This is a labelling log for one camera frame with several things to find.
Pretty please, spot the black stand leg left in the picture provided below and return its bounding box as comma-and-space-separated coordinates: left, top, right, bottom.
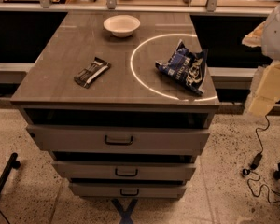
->
0, 153, 21, 194

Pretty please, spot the blue tape cross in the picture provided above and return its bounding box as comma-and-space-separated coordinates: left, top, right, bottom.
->
111, 199, 138, 224

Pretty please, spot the grey drawer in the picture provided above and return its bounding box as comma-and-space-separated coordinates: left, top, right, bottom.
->
69, 183, 186, 199
52, 161, 196, 181
27, 125, 210, 155

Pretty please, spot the black power adapter cable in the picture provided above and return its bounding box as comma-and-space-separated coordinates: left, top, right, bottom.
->
241, 115, 280, 204

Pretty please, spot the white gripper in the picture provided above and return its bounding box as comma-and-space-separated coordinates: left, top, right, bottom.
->
242, 3, 280, 117

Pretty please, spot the middle grey drawer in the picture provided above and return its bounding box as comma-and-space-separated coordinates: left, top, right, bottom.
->
52, 161, 196, 181

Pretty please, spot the white bowl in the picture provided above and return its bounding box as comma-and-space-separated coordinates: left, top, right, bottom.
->
104, 15, 140, 37

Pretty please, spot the top grey drawer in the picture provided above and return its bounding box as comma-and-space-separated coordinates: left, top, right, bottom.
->
27, 125, 210, 155

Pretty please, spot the blue chip bag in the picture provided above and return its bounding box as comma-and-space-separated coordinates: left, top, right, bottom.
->
155, 40, 208, 96

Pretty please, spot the bottom grey drawer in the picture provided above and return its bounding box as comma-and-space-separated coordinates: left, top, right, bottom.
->
69, 183, 186, 199

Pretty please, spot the black rxbar chocolate bar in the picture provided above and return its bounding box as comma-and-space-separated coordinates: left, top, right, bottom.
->
74, 57, 111, 89

